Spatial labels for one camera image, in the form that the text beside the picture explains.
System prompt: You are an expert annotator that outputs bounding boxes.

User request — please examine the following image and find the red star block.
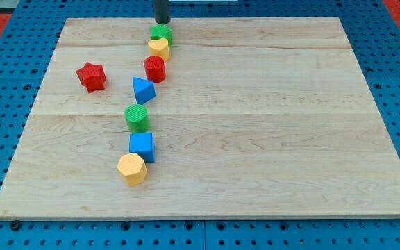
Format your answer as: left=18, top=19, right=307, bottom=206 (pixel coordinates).
left=76, top=62, right=107, bottom=93

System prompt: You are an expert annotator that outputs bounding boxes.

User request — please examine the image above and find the yellow hexagon block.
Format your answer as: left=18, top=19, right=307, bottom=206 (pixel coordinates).
left=117, top=153, right=147, bottom=186

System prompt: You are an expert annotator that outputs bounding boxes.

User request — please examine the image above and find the green star block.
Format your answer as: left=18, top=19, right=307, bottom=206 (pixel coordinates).
left=149, top=24, right=173, bottom=45

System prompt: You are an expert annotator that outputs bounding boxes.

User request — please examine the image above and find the blue cube block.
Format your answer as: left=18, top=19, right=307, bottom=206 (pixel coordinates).
left=129, top=132, right=155, bottom=163

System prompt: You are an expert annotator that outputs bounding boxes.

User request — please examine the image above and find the yellow heart block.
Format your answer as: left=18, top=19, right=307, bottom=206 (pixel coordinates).
left=147, top=38, right=170, bottom=62

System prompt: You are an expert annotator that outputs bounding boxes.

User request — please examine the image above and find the green cylinder block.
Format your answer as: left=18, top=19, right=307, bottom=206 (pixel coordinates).
left=124, top=104, right=150, bottom=133

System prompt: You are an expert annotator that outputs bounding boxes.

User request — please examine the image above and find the red cylinder block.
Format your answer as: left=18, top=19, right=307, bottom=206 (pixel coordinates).
left=143, top=56, right=166, bottom=83

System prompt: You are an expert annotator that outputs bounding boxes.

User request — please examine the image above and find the wooden board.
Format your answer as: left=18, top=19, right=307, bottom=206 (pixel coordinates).
left=0, top=17, right=400, bottom=221

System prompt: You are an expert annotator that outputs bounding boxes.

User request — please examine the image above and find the blue triangle block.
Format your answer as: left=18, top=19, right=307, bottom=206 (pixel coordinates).
left=132, top=77, right=156, bottom=104

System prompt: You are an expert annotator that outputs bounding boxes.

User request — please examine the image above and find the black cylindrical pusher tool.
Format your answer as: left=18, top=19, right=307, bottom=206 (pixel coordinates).
left=153, top=0, right=171, bottom=24

